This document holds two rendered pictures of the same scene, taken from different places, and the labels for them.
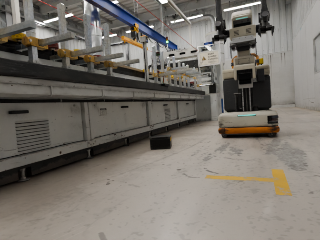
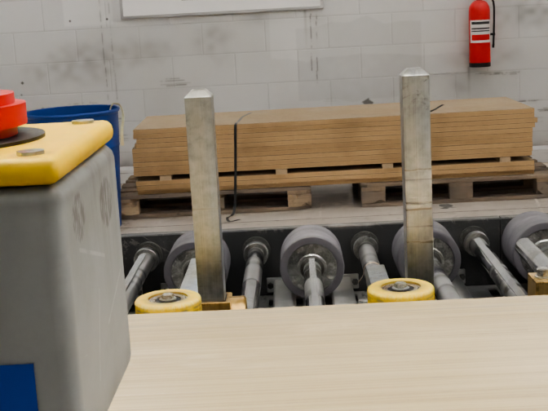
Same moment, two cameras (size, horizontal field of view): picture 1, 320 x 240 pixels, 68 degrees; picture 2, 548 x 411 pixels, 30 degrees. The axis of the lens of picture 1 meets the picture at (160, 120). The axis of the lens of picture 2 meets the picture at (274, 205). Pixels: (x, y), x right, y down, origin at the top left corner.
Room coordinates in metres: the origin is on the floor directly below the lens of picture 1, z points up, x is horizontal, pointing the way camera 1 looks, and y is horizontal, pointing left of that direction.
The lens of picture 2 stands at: (2.72, -0.14, 1.25)
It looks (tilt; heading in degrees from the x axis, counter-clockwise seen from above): 11 degrees down; 69
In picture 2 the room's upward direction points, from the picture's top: 3 degrees counter-clockwise
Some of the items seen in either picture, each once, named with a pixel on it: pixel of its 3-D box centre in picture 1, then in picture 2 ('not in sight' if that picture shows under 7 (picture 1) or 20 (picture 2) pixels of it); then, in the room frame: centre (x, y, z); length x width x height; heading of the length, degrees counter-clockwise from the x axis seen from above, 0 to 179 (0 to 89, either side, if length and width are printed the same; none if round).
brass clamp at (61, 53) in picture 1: (67, 54); not in sight; (1.62, 0.59, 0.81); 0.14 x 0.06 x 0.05; 157
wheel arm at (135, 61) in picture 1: (116, 64); not in sight; (2.07, 0.34, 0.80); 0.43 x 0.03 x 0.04; 67
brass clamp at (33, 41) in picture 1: (35, 43); not in sight; (1.39, 0.69, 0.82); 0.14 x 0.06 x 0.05; 157
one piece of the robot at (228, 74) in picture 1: (245, 85); not in sight; (2.94, -1.10, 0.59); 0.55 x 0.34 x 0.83; 68
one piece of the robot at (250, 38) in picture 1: (243, 46); not in sight; (2.58, -0.95, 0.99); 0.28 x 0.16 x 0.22; 68
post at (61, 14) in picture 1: (64, 40); not in sight; (1.60, 0.60, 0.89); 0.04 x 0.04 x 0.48; 67
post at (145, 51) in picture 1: (145, 62); not in sight; (2.74, 0.11, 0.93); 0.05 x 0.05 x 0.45; 67
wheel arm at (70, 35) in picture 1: (44, 42); not in sight; (1.38, 0.63, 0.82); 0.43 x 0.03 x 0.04; 67
